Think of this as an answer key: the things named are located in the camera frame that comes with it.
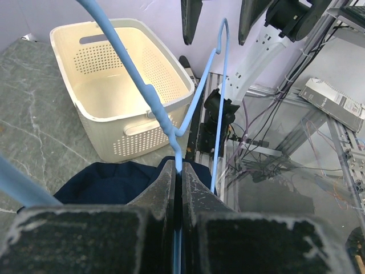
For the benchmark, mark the aluminium rail frame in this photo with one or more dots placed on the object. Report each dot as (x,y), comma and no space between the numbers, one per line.
(282,154)

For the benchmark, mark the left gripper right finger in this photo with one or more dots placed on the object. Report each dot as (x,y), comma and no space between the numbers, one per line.
(218,239)

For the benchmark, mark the light blue wire hanger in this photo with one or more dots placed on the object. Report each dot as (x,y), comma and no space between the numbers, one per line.
(29,194)

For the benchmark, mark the cream plastic laundry basket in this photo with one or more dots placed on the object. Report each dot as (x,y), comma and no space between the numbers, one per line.
(116,118)

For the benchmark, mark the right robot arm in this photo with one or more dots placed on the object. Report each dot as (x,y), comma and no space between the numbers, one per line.
(285,22)

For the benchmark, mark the navy blue t shirt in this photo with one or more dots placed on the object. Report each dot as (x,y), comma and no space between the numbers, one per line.
(110,184)

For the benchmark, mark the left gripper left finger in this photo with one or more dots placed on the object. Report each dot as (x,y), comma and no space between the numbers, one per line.
(134,238)

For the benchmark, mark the small device on table edge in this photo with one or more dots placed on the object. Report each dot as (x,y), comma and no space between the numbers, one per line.
(186,65)

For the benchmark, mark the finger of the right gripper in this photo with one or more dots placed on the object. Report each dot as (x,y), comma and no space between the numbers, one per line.
(190,13)
(250,12)

